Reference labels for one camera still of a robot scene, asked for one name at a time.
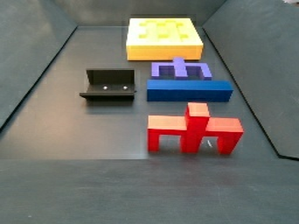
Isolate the yellow slotted board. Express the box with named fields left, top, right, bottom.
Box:
left=125, top=18, right=203, bottom=60

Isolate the blue rectangular block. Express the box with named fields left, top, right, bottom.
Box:
left=147, top=80, right=233, bottom=102

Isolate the red comb-shaped block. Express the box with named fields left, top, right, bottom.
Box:
left=147, top=102, right=244, bottom=155

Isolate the purple comb-shaped block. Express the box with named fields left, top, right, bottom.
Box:
left=152, top=57, right=212, bottom=81

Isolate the black angle bracket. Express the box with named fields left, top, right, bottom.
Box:
left=79, top=68, right=136, bottom=100

